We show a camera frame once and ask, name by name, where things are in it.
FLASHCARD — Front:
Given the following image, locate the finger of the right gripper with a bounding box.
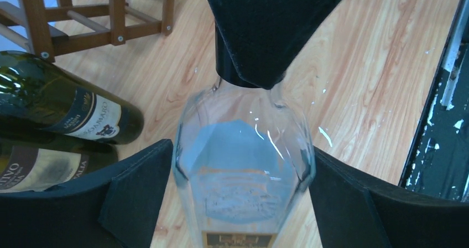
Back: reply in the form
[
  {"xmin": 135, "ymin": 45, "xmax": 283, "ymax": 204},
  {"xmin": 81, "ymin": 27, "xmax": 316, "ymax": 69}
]
[{"xmin": 207, "ymin": 0, "xmax": 342, "ymax": 90}]

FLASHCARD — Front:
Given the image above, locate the clear bottle black cap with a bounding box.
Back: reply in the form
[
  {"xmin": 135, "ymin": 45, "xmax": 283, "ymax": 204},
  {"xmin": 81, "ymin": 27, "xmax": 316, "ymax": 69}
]
[{"xmin": 172, "ymin": 32, "xmax": 316, "ymax": 247}]

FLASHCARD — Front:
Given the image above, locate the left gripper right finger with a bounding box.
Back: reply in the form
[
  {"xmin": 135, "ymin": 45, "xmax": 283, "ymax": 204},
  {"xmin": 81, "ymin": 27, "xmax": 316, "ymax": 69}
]
[{"xmin": 309, "ymin": 148, "xmax": 468, "ymax": 247}]

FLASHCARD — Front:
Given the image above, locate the brown wooden wine rack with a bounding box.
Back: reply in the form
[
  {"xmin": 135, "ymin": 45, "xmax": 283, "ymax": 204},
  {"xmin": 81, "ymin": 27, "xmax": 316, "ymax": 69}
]
[{"xmin": 1, "ymin": 0, "xmax": 175, "ymax": 62}]

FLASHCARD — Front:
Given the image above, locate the dark wine bottle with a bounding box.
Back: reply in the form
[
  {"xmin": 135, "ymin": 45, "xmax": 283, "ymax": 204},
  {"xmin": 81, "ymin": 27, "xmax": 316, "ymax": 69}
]
[{"xmin": 1, "ymin": 50, "xmax": 144, "ymax": 144}]

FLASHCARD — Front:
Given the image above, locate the olive green wine bottle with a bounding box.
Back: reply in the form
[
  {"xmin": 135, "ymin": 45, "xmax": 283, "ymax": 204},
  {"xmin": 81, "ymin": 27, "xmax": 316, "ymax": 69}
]
[{"xmin": 1, "ymin": 128, "xmax": 118, "ymax": 193}]

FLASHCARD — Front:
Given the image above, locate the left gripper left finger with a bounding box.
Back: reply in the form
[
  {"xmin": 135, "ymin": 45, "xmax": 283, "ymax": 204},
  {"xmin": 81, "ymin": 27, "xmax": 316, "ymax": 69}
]
[{"xmin": 1, "ymin": 139, "xmax": 173, "ymax": 247}]

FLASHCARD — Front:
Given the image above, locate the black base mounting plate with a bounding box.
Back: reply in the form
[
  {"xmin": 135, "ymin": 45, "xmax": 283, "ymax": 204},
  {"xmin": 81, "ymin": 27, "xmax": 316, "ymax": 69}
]
[{"xmin": 398, "ymin": 0, "xmax": 468, "ymax": 202}]

